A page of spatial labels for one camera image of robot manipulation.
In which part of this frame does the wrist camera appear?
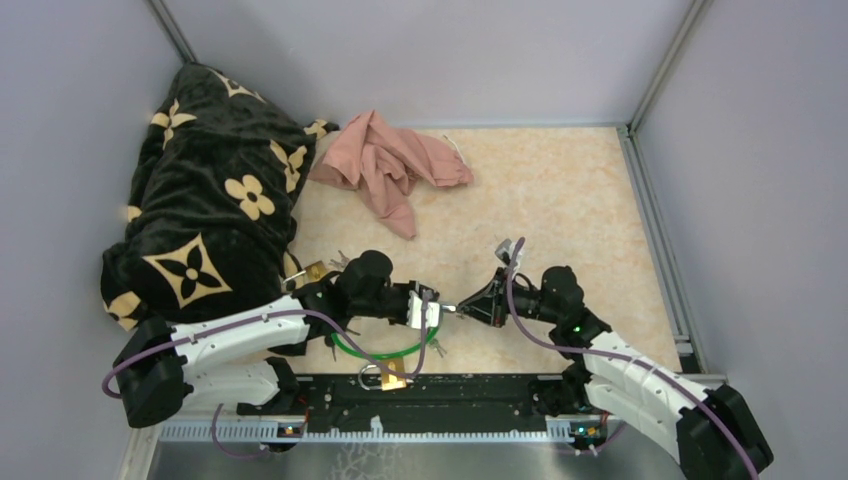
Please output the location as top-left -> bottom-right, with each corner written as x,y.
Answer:
495,238 -> 523,270
406,289 -> 443,330

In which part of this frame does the green cable lock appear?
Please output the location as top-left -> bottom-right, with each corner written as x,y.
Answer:
330,304 -> 457,360

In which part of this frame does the aluminium frame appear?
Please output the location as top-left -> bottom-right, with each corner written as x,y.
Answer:
119,0 -> 763,480

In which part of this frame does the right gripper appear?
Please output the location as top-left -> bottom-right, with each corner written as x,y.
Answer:
456,266 -> 560,329

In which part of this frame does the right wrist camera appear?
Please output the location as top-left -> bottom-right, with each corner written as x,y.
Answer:
495,238 -> 523,270

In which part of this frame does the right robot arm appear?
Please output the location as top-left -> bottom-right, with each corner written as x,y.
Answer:
458,266 -> 774,479

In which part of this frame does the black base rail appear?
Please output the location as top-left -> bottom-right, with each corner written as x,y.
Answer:
236,374 -> 597,434

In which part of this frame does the pink cloth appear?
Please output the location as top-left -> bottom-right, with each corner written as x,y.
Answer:
309,110 -> 474,240

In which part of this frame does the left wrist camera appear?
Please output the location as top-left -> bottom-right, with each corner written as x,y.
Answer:
406,289 -> 443,330

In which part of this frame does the brass padlock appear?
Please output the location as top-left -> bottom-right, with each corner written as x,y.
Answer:
282,250 -> 350,291
356,363 -> 411,392

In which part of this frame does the black floral blanket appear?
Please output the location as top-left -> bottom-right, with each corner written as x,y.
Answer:
100,63 -> 335,330

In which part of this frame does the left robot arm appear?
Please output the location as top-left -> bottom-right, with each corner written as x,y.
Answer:
101,250 -> 446,428

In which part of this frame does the black-headed key bunch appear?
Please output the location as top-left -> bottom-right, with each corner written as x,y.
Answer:
324,333 -> 362,362

